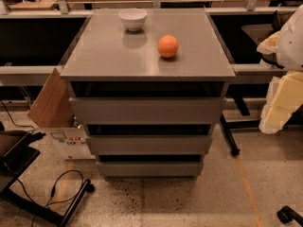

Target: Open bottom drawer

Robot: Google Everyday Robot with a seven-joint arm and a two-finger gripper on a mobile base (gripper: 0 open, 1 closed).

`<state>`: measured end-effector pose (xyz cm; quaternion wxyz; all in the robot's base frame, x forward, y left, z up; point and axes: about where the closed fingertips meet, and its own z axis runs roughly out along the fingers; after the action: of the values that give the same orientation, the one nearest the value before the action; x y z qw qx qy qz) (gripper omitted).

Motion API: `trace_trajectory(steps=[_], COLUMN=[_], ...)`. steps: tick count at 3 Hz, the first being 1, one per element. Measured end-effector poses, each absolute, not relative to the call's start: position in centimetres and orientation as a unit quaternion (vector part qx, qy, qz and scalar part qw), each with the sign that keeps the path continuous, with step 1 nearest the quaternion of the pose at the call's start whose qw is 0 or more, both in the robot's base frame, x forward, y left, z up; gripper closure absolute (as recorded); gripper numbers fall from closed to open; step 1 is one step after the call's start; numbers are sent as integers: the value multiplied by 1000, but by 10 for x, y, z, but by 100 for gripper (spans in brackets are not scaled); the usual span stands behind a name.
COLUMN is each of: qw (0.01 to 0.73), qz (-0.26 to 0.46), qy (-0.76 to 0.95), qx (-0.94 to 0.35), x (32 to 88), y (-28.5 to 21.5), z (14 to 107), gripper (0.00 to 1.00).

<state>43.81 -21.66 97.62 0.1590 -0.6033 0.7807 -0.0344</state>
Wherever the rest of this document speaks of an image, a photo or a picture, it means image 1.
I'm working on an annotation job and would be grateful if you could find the grey bottom drawer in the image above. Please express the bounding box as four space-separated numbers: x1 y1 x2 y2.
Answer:
97 162 204 177

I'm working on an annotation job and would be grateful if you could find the grey drawer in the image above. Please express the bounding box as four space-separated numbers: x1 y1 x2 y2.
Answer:
97 162 204 177
86 135 212 155
69 97 225 125

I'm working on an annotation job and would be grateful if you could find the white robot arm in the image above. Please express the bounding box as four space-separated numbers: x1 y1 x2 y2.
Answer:
257 5 303 134

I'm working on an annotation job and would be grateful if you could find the grey drawer cabinet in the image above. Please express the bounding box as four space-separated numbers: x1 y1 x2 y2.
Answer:
59 7 237 181

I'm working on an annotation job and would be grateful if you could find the grey middle drawer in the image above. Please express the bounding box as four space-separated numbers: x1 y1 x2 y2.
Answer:
86 135 212 155

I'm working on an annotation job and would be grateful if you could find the grey top drawer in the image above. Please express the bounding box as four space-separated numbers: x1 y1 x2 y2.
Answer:
69 97 225 125

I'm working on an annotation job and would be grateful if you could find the orange fruit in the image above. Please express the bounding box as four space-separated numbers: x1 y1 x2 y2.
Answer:
158 35 179 59

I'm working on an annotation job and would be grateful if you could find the white printed box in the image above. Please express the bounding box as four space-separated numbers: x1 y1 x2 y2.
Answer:
45 128 95 160

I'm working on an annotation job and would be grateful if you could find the white ceramic bowl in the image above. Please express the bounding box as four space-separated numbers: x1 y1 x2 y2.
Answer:
118 9 148 31

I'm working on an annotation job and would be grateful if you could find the black table leg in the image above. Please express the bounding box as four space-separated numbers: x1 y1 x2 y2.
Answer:
220 114 240 156

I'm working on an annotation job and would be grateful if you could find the brown cardboard box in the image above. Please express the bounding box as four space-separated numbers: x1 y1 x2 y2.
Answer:
27 69 74 128

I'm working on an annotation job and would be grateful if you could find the black metal stand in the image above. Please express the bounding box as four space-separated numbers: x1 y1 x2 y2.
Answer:
0 130 96 227

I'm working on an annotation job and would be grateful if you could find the black caster wheel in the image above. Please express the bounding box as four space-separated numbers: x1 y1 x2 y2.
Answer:
276 205 303 227

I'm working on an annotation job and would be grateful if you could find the black cable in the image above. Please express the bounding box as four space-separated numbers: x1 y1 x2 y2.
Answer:
15 169 85 227

